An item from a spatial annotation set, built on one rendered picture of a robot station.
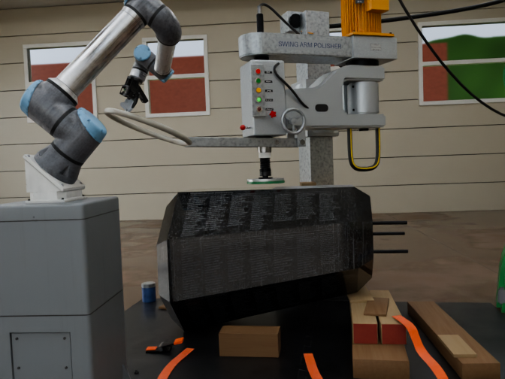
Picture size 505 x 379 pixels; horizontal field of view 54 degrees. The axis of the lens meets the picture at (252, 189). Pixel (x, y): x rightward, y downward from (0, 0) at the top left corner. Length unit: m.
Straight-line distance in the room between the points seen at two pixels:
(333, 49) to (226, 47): 6.37
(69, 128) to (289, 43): 1.37
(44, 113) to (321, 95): 1.54
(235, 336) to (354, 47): 1.76
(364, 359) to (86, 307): 1.19
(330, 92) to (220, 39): 6.49
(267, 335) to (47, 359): 1.02
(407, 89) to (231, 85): 3.13
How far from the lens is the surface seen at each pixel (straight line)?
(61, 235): 2.02
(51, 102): 2.15
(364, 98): 3.11
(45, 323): 2.12
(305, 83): 3.62
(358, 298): 2.83
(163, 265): 2.75
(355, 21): 3.17
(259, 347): 2.58
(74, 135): 2.11
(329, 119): 2.96
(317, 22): 3.79
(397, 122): 9.23
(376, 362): 2.35
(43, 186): 2.13
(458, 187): 9.49
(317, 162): 3.64
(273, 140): 2.85
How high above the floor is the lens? 0.98
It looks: 3 degrees down
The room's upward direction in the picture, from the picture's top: 2 degrees counter-clockwise
